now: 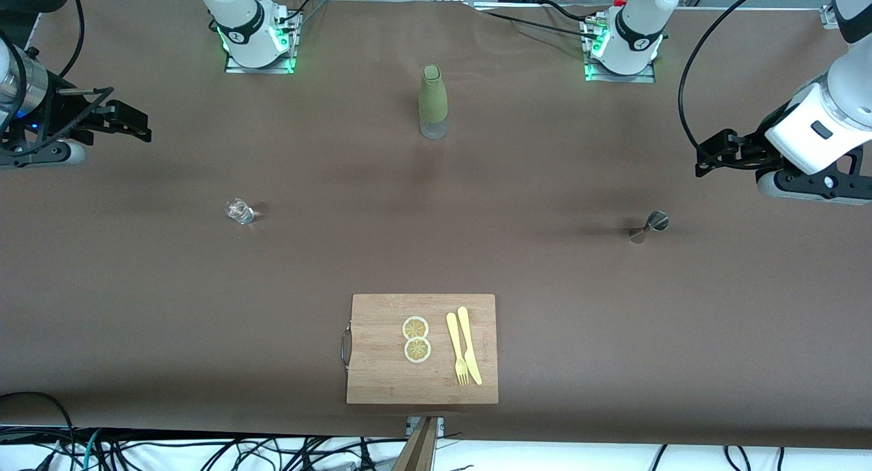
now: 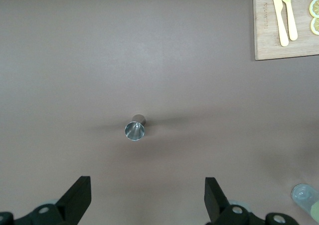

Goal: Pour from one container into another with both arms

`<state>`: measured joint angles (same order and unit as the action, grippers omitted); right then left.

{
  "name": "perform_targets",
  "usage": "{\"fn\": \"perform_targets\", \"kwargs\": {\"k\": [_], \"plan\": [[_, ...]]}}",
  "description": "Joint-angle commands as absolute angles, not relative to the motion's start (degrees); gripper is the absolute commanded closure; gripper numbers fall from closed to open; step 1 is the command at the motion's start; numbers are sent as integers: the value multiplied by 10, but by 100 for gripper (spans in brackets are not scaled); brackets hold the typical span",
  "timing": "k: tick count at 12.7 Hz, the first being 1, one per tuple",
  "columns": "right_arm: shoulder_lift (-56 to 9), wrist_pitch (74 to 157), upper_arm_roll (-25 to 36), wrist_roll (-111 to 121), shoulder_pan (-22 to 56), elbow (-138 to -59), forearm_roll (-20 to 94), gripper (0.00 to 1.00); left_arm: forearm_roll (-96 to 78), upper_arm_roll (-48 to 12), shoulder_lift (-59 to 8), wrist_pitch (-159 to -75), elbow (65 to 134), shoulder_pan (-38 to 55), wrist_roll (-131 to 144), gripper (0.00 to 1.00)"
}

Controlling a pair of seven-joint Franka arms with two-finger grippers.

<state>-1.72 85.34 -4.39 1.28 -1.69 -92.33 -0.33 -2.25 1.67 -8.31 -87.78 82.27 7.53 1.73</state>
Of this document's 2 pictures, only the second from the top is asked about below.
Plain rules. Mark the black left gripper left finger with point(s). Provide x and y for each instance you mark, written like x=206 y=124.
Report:
x=79 y=197

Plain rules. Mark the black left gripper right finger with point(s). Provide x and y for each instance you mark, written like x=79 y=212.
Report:
x=214 y=197

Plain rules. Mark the steel jigger measuring cup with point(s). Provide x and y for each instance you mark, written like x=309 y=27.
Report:
x=134 y=132

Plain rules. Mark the green sleeved glass bottle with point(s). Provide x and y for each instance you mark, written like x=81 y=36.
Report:
x=305 y=197

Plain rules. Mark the wooden cutting board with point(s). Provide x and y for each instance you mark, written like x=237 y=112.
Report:
x=264 y=45

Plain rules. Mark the yellow plastic fork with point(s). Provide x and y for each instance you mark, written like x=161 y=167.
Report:
x=291 y=20

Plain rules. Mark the yellow plastic knife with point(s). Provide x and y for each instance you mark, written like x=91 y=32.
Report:
x=279 y=13

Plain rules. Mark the lemon slice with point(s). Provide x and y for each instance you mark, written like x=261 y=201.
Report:
x=315 y=26
x=314 y=7

